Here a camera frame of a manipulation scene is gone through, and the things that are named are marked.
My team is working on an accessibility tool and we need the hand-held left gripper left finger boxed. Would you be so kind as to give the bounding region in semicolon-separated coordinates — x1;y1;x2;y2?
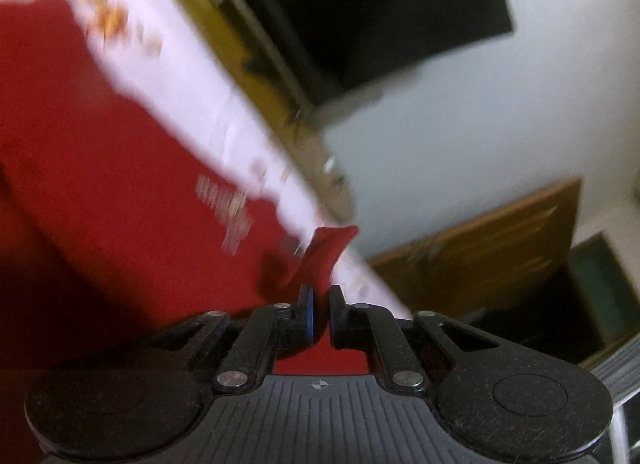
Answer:
150;284;317;392

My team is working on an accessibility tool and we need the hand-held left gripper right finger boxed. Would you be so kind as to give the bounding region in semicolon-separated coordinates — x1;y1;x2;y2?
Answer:
330;285;501;392

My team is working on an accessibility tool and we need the red garment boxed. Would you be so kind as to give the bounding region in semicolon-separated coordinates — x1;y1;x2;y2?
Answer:
0;0;373;377

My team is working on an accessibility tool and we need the brown wooden door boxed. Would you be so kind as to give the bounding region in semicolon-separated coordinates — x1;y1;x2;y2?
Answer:
367;177;583;320

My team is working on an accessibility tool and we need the wooden television cabinet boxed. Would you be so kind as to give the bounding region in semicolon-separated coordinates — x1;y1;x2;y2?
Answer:
150;0;358;225

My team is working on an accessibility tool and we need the white floral bed sheet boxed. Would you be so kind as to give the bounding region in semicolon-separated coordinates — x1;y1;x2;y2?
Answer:
0;0;416;320

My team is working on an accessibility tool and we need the grey metal door track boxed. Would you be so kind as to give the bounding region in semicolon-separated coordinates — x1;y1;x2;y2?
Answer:
592;333;640;406

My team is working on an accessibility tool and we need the black television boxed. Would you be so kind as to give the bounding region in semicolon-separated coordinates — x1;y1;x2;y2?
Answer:
205;0;516;108

